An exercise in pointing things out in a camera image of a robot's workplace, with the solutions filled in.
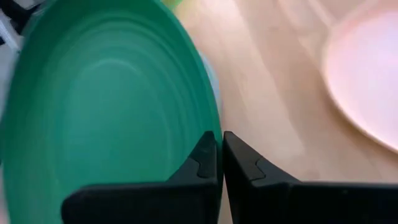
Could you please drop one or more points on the dark green plastic plate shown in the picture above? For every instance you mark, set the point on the dark green plastic plate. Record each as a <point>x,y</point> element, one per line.
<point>109,93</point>

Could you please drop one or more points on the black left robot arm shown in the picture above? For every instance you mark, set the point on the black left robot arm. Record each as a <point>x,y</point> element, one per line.
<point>15,12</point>

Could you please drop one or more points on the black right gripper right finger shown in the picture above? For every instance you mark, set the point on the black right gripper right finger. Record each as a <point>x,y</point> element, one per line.
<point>280,202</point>

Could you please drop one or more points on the pink plastic plate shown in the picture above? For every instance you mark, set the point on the pink plastic plate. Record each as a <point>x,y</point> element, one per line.
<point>363,77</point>

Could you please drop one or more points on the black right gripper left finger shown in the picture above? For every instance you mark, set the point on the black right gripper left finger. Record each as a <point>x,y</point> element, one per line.
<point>155,202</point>

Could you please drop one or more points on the light green plastic plate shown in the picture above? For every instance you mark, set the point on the light green plastic plate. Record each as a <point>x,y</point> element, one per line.
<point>171,3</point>

